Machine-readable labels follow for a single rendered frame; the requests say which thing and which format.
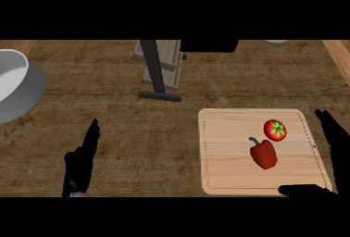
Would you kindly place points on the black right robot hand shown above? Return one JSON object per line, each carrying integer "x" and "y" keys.
{"x": 335, "y": 154}

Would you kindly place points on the black flat appliance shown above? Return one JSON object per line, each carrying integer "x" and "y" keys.
{"x": 208, "y": 45}

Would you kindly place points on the grey metal pot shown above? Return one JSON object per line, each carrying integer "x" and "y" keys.
{"x": 16, "y": 86}

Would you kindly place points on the red tomato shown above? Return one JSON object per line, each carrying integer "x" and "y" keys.
{"x": 274, "y": 130}

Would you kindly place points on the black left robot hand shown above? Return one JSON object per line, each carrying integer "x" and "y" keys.
{"x": 81, "y": 166}

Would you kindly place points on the pale wooden cutting board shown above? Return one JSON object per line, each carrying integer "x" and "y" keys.
{"x": 261, "y": 152}

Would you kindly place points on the pale grey round object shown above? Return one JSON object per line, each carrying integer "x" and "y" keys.
{"x": 274, "y": 41}

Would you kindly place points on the red bell pepper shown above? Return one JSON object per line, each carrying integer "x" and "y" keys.
{"x": 263, "y": 155}

